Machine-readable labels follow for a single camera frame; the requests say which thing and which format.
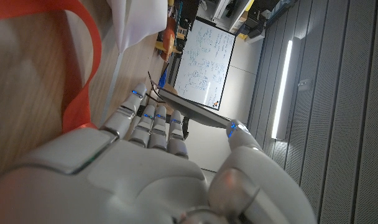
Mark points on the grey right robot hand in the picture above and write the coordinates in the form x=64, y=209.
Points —
x=130, y=186

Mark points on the red ribbon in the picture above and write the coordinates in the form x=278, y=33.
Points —
x=78, y=112

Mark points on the white cloth napkin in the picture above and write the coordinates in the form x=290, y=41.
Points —
x=136, y=18

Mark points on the black computer monitor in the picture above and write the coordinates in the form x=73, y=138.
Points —
x=192, y=109

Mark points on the long ceiling light strip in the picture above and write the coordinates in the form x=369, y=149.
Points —
x=282, y=90

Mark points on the white shelf cabinet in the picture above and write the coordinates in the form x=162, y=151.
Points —
x=226, y=12

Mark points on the whiteboard with black frame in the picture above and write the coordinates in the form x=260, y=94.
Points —
x=204, y=62

